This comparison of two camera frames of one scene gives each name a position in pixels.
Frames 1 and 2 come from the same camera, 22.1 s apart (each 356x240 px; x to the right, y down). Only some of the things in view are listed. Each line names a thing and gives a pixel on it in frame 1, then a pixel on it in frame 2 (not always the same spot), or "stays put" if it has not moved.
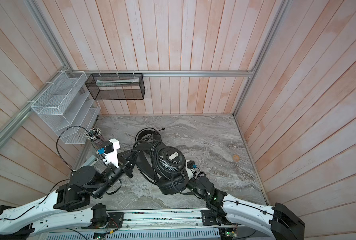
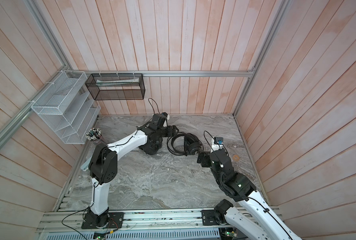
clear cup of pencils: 95,135 stays put
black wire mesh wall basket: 116,86 stays put
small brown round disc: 236,158 stays put
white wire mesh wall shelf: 67,105 stays put
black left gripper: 126,160 to 171,129
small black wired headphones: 165,166 to 184,144
